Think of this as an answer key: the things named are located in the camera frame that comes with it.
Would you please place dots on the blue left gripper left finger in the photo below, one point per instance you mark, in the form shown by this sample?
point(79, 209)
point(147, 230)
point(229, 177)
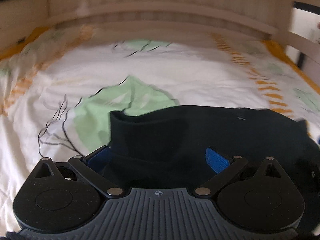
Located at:
point(88, 169)

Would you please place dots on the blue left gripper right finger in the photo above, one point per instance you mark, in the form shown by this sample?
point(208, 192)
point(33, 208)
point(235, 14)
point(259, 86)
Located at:
point(225, 167)

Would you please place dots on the dark navy hooded jacket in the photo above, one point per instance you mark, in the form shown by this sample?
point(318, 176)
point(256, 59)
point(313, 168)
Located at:
point(167, 148)

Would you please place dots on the white leaf-pattern bed sheet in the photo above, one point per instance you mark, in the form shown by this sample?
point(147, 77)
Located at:
point(57, 92)

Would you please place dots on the pale wooden bed frame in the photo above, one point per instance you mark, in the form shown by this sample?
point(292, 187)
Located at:
point(280, 20)

